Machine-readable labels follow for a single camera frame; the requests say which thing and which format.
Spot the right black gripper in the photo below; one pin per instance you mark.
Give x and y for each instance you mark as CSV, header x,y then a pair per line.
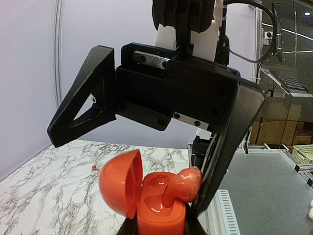
x,y
156,84

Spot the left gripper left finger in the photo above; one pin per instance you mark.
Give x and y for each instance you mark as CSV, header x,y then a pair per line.
x,y
128,227

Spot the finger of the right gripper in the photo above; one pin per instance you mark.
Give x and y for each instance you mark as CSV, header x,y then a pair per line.
x,y
91,100

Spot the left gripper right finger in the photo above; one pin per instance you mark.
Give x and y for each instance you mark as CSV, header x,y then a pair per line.
x,y
193,226

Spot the small red clip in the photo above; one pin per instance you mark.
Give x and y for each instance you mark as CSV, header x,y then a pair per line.
x,y
184,186

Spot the red round cap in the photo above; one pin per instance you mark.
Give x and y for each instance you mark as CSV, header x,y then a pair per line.
x,y
129,193

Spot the small red fragment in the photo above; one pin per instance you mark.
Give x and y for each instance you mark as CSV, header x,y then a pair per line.
x,y
94,167

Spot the grey keyboard tray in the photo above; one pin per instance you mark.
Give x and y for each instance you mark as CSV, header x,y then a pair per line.
x,y
288,84

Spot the yellow plastic basket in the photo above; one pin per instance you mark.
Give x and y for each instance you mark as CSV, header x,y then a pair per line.
x,y
303,153

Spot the left aluminium frame post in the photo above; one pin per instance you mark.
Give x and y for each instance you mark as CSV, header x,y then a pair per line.
x,y
57,51

